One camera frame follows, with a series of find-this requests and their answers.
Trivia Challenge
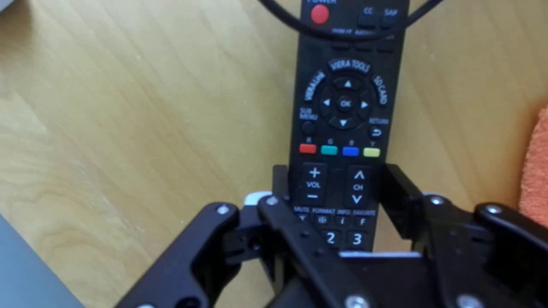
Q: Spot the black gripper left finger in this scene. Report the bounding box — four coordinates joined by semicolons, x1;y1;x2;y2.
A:
116;165;343;308

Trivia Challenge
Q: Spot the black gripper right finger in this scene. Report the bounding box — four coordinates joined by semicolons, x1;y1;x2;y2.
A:
381;163;548;308

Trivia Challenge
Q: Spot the black tv remote control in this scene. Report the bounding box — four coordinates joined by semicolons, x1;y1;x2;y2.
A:
282;0;412;254

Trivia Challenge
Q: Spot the orange crumpled cloth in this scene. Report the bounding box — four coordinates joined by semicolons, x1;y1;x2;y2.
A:
515;105;548;216

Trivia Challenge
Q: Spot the thin black device cable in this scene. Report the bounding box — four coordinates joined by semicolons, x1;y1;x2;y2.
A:
254;0;444;44

